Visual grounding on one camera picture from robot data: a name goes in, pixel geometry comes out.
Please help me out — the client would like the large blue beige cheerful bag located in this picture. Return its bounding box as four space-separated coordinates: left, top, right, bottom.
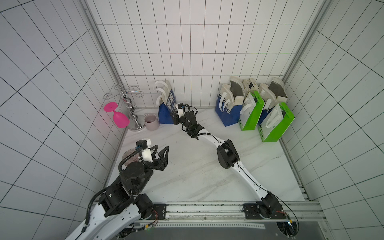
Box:
215 77 245 127

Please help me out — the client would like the metal wire rack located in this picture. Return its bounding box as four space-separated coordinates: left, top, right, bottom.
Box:
103 84 145 132

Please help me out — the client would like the pale pink ceramic cup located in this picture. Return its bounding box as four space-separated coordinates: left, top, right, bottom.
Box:
144 114 160 131

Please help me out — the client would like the blue beige bag at back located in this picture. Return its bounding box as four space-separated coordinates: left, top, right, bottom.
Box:
155 81 177 125

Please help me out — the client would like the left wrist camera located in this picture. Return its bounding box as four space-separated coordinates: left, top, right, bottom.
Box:
136 139 153 163

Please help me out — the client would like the pink plastic goblet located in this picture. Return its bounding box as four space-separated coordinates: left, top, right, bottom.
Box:
104 102 130 129

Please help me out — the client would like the navy beige small bag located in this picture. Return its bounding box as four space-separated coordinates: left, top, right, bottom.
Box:
243 78 259 96

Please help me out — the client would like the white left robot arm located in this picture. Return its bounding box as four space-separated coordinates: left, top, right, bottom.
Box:
67 140 170 240

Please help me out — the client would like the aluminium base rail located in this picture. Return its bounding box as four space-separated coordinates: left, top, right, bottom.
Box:
89 201 326 230

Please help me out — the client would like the green white bag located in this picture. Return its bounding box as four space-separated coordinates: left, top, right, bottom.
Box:
239 91 265 131
258 103 295 142

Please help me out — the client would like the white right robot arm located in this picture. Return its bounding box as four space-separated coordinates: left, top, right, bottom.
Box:
171 103 300 238

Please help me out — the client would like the glass dish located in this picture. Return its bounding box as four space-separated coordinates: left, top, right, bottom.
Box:
121 149 142 167

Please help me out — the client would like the blue beige takeout bag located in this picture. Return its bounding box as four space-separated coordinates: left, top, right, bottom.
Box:
258 78 288 125

